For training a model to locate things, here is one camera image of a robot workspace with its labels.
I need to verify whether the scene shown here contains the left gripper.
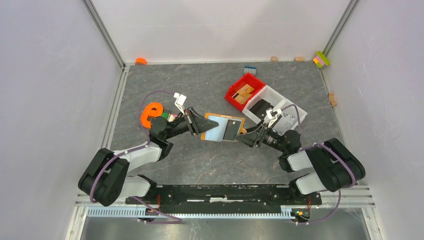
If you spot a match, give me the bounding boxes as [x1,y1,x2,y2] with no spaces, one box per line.
[164,106,219,140]

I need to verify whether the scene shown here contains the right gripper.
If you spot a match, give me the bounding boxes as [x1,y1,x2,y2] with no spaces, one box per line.
[234,119,287,153]

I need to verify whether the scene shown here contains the grey credit card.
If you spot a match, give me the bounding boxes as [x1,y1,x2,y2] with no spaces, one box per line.
[222,119,242,142]

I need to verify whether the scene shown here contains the orange card holder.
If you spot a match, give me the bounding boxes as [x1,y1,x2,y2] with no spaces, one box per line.
[200,112,246,143]

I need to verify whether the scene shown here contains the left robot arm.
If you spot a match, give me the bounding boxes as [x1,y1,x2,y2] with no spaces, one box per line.
[77,107,219,207]

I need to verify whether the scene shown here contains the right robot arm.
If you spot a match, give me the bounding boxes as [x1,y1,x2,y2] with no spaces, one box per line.
[235,124,366,204]

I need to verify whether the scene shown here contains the red playing card box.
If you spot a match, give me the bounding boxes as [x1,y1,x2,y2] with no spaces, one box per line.
[167,113,178,122]

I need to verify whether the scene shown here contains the cards in white bin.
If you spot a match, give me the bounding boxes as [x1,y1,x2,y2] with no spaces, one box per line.
[275,112,298,133]

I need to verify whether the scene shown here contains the black wallet in bin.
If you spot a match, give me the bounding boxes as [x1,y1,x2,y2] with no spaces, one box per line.
[250,99,274,119]

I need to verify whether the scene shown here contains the white bin near red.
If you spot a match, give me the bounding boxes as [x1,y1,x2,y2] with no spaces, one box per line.
[242,85,288,124]

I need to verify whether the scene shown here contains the white bin far right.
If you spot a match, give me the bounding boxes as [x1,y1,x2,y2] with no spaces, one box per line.
[263,100,308,135]

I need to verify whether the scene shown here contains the red plastic bin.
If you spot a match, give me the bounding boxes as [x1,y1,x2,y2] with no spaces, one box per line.
[224,73,266,112]

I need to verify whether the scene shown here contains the blue lego brick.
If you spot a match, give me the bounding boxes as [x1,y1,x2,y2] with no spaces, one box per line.
[243,66,257,75]

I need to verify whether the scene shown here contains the small wooden block right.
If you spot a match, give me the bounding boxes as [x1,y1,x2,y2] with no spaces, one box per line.
[294,56,305,62]

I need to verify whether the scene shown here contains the colourful block stack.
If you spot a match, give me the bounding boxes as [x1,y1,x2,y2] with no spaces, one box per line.
[312,51,331,69]

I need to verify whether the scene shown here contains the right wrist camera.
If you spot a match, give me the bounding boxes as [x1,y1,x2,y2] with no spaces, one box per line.
[264,108,283,128]

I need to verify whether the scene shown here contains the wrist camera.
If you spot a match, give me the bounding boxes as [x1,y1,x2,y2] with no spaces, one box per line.
[173,92,187,114]
[264,108,283,128]

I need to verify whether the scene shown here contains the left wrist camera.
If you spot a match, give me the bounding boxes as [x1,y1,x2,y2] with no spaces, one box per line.
[173,92,187,114]

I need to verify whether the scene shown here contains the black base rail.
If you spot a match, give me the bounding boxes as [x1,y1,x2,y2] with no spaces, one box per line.
[140,184,322,214]

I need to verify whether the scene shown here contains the wooden block on rail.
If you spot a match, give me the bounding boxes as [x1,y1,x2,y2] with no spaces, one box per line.
[328,92,338,108]

